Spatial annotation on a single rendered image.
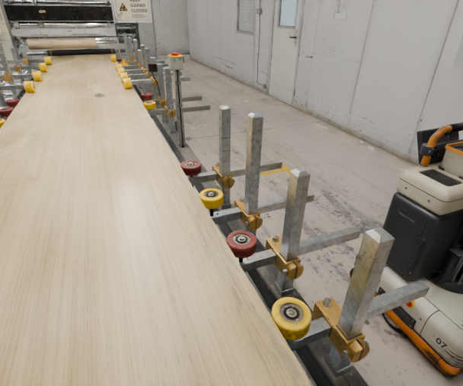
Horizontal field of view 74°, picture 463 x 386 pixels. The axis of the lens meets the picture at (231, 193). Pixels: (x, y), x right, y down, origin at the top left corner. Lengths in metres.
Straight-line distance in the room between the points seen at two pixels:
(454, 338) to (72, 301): 1.47
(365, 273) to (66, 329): 0.57
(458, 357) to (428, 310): 0.20
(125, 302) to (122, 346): 0.10
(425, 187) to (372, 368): 0.87
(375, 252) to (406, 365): 1.30
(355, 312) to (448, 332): 1.04
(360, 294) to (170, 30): 11.06
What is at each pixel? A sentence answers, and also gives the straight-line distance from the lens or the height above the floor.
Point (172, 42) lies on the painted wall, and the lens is 11.46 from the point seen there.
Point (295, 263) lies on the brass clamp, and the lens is 0.88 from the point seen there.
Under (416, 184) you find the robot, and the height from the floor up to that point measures 0.78.
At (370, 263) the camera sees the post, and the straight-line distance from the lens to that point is 0.61.
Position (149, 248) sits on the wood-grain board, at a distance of 0.83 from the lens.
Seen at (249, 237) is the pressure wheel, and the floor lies 0.91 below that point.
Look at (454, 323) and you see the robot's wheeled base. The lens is 1.73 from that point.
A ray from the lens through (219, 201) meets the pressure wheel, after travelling 1.00.
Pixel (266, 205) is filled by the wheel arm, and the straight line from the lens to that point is 1.13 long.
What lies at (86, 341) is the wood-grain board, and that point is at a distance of 0.69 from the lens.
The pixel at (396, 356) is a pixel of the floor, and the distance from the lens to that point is 1.86.
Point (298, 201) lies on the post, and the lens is 0.77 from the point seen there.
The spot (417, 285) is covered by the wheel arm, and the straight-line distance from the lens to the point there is 0.96.
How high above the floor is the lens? 1.43
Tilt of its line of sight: 31 degrees down
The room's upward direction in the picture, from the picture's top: 1 degrees clockwise
